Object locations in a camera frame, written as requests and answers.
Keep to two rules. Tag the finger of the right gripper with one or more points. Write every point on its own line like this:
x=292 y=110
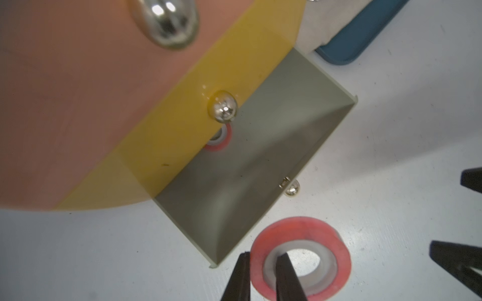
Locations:
x=461 y=261
x=472 y=179

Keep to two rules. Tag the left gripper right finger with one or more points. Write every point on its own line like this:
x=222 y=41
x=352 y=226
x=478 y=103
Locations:
x=288 y=287

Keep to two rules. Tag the pale green bottom drawer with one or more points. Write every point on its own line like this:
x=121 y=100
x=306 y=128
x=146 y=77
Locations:
x=221 y=195

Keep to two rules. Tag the beige cloth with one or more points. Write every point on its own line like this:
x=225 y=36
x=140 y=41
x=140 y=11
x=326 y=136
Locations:
x=324 y=19

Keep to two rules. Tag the orange top drawer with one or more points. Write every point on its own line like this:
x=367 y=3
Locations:
x=76 y=78

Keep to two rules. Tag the red tape roll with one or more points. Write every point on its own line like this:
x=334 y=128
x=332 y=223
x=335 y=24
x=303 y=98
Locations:
x=304 y=233
x=220 y=140

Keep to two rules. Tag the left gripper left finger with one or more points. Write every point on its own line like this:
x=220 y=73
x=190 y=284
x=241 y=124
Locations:
x=239 y=284

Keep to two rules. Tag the teal tray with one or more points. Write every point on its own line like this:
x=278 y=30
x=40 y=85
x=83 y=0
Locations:
x=356 y=36

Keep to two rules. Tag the yellow drawer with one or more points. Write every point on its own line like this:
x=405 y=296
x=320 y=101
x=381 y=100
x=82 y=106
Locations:
x=172 y=134

